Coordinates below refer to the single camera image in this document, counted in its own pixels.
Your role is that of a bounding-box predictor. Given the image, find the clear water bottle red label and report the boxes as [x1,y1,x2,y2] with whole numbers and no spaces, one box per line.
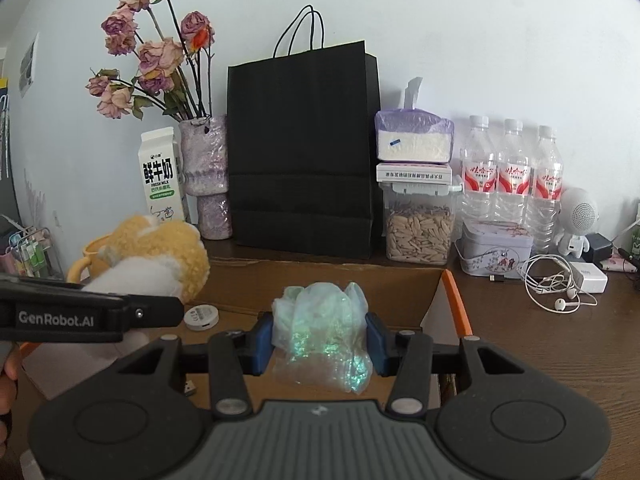
[495,119,531,226]
[525,125,564,255]
[460,115,498,221]

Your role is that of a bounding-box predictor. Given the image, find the purple tissue pack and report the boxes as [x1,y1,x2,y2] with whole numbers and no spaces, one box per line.
[375,77,455,165]

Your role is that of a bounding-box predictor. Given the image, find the white flat box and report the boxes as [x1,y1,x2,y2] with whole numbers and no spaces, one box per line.
[376,162,453,183]

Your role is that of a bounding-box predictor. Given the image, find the grey floral tin box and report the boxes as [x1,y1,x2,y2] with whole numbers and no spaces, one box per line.
[454,219,534,277]

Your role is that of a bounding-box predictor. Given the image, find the white power adapter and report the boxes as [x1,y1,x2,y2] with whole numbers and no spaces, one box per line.
[570,260,609,294]

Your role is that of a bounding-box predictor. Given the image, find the yellow mug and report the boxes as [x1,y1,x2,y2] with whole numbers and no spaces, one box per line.
[66,232,118,283]

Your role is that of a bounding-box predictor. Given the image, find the white green milk carton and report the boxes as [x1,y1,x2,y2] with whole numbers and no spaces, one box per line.
[139,127,191,226]

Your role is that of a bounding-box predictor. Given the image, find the purple mottled vase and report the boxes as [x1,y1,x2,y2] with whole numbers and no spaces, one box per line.
[178,115,233,241]

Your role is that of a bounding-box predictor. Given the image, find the white wired earphones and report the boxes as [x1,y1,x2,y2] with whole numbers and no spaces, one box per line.
[517,254,598,313]

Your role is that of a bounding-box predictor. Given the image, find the dried pink rose bouquet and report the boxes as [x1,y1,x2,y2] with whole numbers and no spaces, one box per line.
[85,0,217,122]

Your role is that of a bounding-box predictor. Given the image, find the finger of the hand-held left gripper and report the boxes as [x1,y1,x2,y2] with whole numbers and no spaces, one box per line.
[0,276,87,297]
[122,296,184,332]

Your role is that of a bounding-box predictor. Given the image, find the red cardboard box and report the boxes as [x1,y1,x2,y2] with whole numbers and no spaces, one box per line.
[20,255,473,411]

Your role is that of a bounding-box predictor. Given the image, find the person's left hand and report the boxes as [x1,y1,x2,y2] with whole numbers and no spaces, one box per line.
[0,344,23,456]

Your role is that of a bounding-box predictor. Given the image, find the clear seed container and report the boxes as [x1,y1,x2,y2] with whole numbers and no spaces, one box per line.
[379,180,463,266]

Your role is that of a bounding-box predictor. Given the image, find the iridescent plastic bag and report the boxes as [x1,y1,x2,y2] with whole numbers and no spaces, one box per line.
[270,281,373,395]

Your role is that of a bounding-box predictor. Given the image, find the white round charger puck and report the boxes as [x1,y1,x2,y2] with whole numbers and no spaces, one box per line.
[184,304,221,332]

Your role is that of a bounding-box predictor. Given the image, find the wire storage rack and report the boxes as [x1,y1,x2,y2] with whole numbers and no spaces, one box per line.
[0,225,66,281]

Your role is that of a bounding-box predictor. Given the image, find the black paper bag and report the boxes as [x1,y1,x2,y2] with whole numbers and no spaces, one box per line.
[227,5,381,260]

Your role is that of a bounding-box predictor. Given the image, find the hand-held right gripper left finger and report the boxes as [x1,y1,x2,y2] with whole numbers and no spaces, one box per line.
[115,318,275,420]

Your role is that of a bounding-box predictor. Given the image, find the yellow white plush sheep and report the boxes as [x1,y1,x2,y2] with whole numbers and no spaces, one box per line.
[80,214,211,306]

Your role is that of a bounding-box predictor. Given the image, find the white robot speaker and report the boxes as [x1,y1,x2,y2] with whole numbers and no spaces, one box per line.
[556,187,599,256]

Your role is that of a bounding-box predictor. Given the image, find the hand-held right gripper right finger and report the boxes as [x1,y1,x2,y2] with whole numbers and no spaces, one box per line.
[366,312,527,415]

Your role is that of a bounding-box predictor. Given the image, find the black power adapter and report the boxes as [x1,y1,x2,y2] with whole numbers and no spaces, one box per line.
[584,233,613,264]

